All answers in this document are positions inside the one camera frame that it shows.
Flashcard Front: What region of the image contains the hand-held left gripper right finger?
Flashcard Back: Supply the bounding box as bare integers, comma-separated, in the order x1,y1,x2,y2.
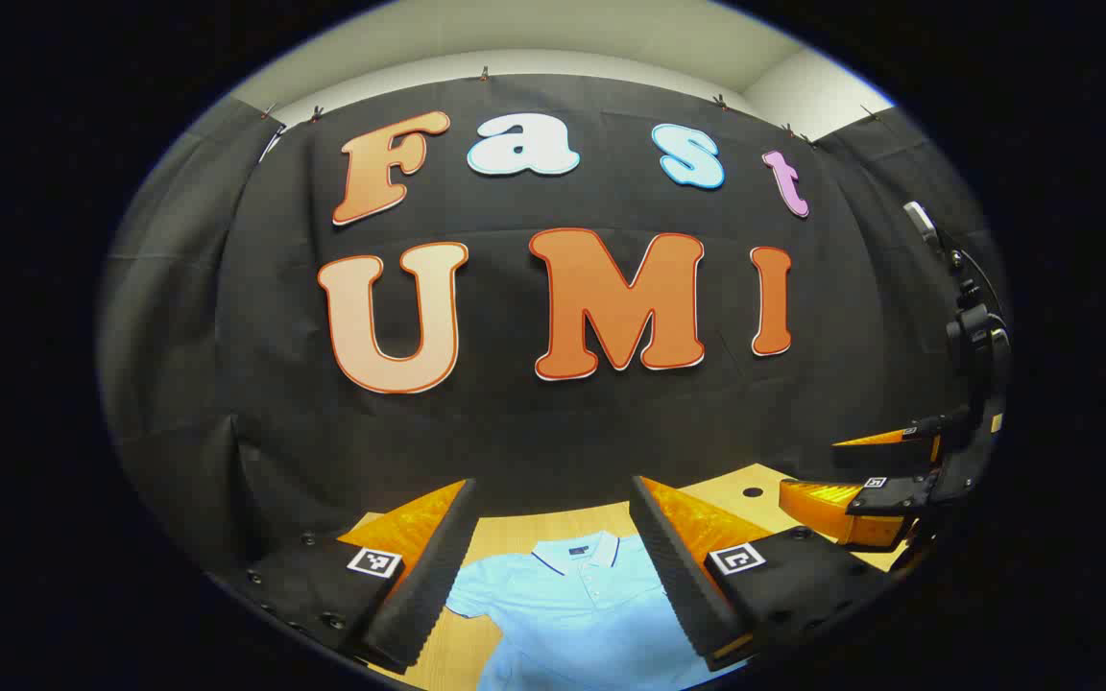
630,475,900,673

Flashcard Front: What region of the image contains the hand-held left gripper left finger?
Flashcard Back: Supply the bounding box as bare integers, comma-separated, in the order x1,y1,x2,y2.
210,477,479,673

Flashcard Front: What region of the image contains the light blue T-shirt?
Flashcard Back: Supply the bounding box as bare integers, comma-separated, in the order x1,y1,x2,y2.
445,533,736,691

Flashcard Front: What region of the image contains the black backdrop cloth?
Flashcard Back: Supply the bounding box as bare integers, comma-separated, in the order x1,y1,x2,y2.
97,75,1010,577

